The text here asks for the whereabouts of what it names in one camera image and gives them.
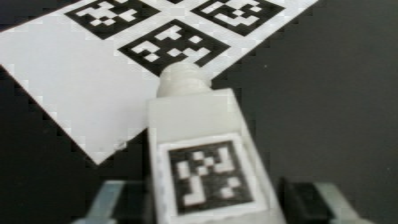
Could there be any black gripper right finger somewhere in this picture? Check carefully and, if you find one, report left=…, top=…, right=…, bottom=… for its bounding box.
left=280, top=178, right=374, bottom=224

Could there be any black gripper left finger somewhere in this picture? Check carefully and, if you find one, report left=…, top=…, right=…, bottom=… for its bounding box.
left=72, top=180, right=155, bottom=224

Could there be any white sheet with tags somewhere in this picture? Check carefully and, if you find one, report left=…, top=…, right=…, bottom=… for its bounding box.
left=0, top=0, right=319, bottom=163

